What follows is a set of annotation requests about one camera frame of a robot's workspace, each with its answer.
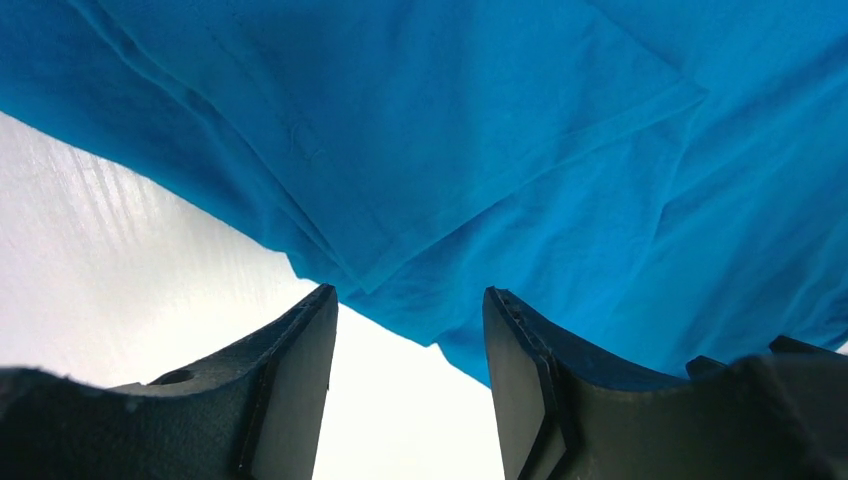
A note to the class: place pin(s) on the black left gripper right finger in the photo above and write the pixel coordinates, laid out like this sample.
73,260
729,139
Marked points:
568,409

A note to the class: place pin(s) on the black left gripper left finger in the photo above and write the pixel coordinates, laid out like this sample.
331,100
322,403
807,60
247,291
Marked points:
252,410

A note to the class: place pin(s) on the blue t shirt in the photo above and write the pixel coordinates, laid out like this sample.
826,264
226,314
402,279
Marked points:
666,179

